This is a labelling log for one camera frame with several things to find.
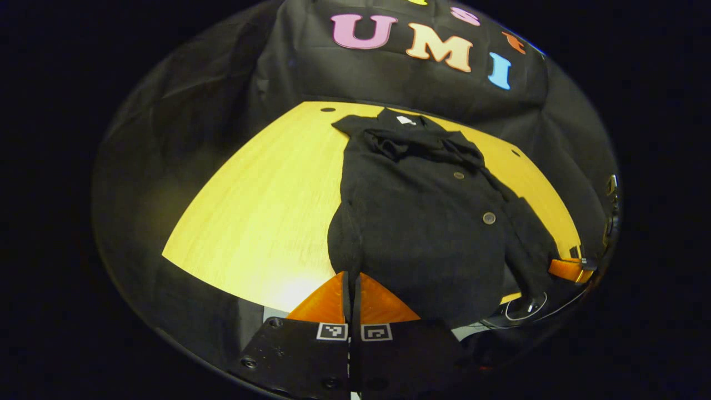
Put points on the black backdrop cloth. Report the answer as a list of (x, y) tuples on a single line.
[(400, 78)]

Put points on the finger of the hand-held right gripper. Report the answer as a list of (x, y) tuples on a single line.
[(569, 269)]

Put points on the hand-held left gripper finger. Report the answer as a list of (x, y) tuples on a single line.
[(346, 300), (356, 300)]

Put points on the black buttoned shirt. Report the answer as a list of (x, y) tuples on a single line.
[(422, 233)]

